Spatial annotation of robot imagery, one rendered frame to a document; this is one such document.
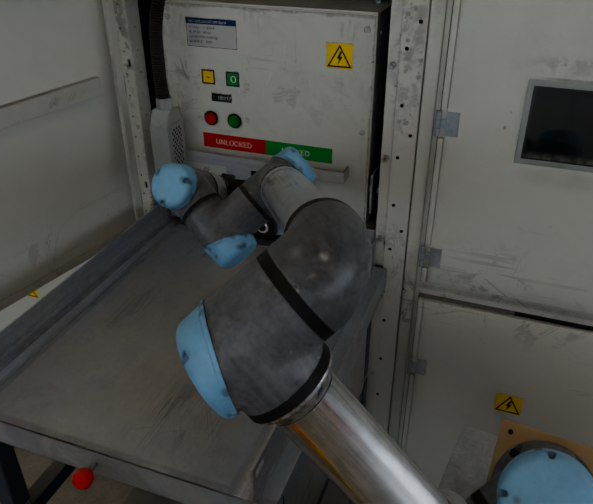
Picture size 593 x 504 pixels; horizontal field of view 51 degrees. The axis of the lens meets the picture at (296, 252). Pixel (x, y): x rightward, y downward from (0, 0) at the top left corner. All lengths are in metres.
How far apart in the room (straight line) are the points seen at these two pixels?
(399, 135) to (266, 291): 0.75
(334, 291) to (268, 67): 0.85
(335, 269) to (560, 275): 0.82
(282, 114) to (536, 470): 0.91
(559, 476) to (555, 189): 0.62
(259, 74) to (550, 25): 0.59
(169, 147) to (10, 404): 0.63
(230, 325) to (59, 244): 0.95
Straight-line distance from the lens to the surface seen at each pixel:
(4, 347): 1.28
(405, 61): 1.27
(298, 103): 1.40
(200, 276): 1.43
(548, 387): 1.56
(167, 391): 1.15
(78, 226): 1.56
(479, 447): 1.21
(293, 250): 0.63
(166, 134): 1.44
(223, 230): 1.01
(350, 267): 0.63
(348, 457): 0.72
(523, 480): 0.84
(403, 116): 1.30
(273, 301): 0.62
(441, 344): 1.52
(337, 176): 1.38
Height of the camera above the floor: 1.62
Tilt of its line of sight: 31 degrees down
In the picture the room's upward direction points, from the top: straight up
